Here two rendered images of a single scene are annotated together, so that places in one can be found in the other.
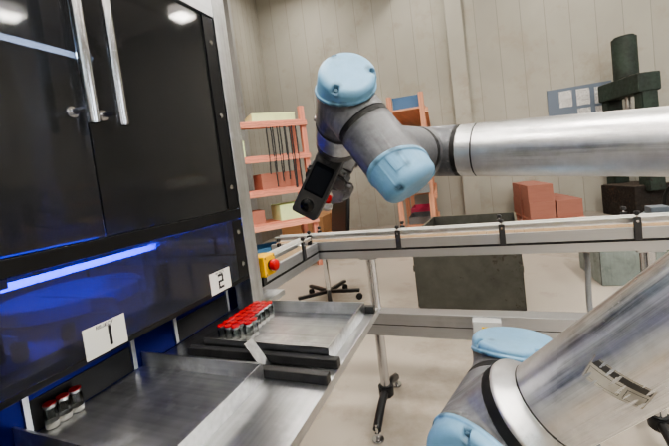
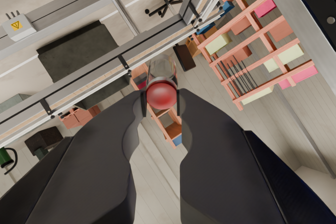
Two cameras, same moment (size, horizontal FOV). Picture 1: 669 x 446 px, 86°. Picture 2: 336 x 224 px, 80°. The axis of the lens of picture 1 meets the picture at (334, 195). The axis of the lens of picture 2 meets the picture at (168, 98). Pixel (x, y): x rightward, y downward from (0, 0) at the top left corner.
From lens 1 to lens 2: 0.63 m
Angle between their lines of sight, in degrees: 12
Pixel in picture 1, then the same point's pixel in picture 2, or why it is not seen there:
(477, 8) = (168, 198)
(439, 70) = (172, 159)
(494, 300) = (60, 53)
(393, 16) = not seen: hidden behind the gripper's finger
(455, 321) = (48, 21)
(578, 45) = not seen: hidden behind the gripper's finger
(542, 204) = (84, 116)
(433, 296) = (98, 36)
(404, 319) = (87, 1)
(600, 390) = not seen: outside the picture
